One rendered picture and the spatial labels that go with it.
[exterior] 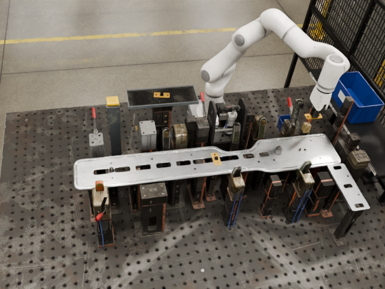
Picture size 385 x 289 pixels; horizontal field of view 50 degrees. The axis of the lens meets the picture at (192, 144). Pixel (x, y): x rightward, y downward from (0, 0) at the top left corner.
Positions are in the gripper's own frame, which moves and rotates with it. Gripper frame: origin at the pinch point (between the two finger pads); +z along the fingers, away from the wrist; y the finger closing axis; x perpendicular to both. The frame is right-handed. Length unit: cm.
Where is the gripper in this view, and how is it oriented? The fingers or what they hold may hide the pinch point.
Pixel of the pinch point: (314, 112)
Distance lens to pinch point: 211.5
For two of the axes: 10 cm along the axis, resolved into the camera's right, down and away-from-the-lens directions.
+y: 2.1, 7.3, -6.5
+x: 9.7, -1.0, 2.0
